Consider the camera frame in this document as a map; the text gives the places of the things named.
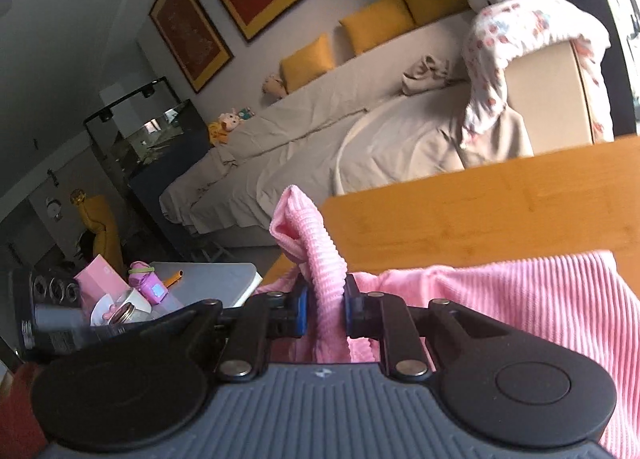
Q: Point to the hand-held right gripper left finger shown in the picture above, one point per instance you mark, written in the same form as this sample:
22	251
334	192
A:
301	311

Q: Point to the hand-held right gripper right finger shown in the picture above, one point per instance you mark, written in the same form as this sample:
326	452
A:
350	311

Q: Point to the pink box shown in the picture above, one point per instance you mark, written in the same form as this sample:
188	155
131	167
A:
97	276

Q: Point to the white round container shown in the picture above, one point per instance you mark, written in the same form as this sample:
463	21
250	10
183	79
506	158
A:
130	304

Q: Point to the grey side table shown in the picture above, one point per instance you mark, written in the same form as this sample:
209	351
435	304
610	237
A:
215	279

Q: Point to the purple toy bottle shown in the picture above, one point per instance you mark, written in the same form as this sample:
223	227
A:
149	285

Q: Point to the red cloth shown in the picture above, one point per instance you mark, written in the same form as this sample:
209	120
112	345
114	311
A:
17	414

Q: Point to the dark fish tank stand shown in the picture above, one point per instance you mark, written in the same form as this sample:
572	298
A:
170	189

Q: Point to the beige covered sofa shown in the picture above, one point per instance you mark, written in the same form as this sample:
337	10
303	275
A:
310	139

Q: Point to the glass fish tank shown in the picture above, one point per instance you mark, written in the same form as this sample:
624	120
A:
150	134

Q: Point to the yellow plush toy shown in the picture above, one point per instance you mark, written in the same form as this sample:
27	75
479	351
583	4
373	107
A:
216	134

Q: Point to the white pink plush doll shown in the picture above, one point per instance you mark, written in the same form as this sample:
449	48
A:
231	121

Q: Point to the beige bear plush toy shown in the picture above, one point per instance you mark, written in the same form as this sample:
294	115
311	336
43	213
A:
275	86

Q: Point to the beige crumpled cloth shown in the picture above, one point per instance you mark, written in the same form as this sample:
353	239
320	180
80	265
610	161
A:
427	74

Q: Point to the floral white quilt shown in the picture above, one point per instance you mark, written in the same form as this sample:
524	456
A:
500	24

